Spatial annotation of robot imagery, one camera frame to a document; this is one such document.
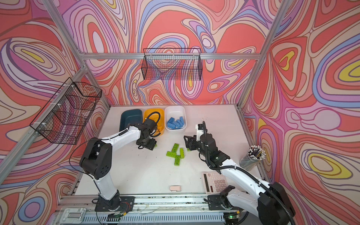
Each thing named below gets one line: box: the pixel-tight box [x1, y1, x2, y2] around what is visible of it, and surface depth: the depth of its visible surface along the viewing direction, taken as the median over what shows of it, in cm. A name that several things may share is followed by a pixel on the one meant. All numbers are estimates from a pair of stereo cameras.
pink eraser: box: [169, 185, 181, 192], surface depth 78 cm
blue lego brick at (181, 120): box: [179, 116, 185, 126], surface depth 107 cm
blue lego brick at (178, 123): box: [174, 119, 182, 128], surface depth 106 cm
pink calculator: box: [202, 171, 229, 194], surface depth 80 cm
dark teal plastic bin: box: [119, 108, 143, 132], surface depth 110 cm
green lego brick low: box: [165, 150, 177, 158], surface depth 93 cm
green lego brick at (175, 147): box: [171, 142, 180, 153], surface depth 95 cm
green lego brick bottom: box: [174, 154, 181, 166], surface depth 90 cm
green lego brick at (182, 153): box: [179, 148, 185, 159], surface depth 92 cm
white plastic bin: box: [164, 105, 188, 133], surface depth 113 cm
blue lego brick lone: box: [166, 121, 179, 130], surface depth 106 cm
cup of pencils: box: [239, 144, 267, 172], surface depth 76 cm
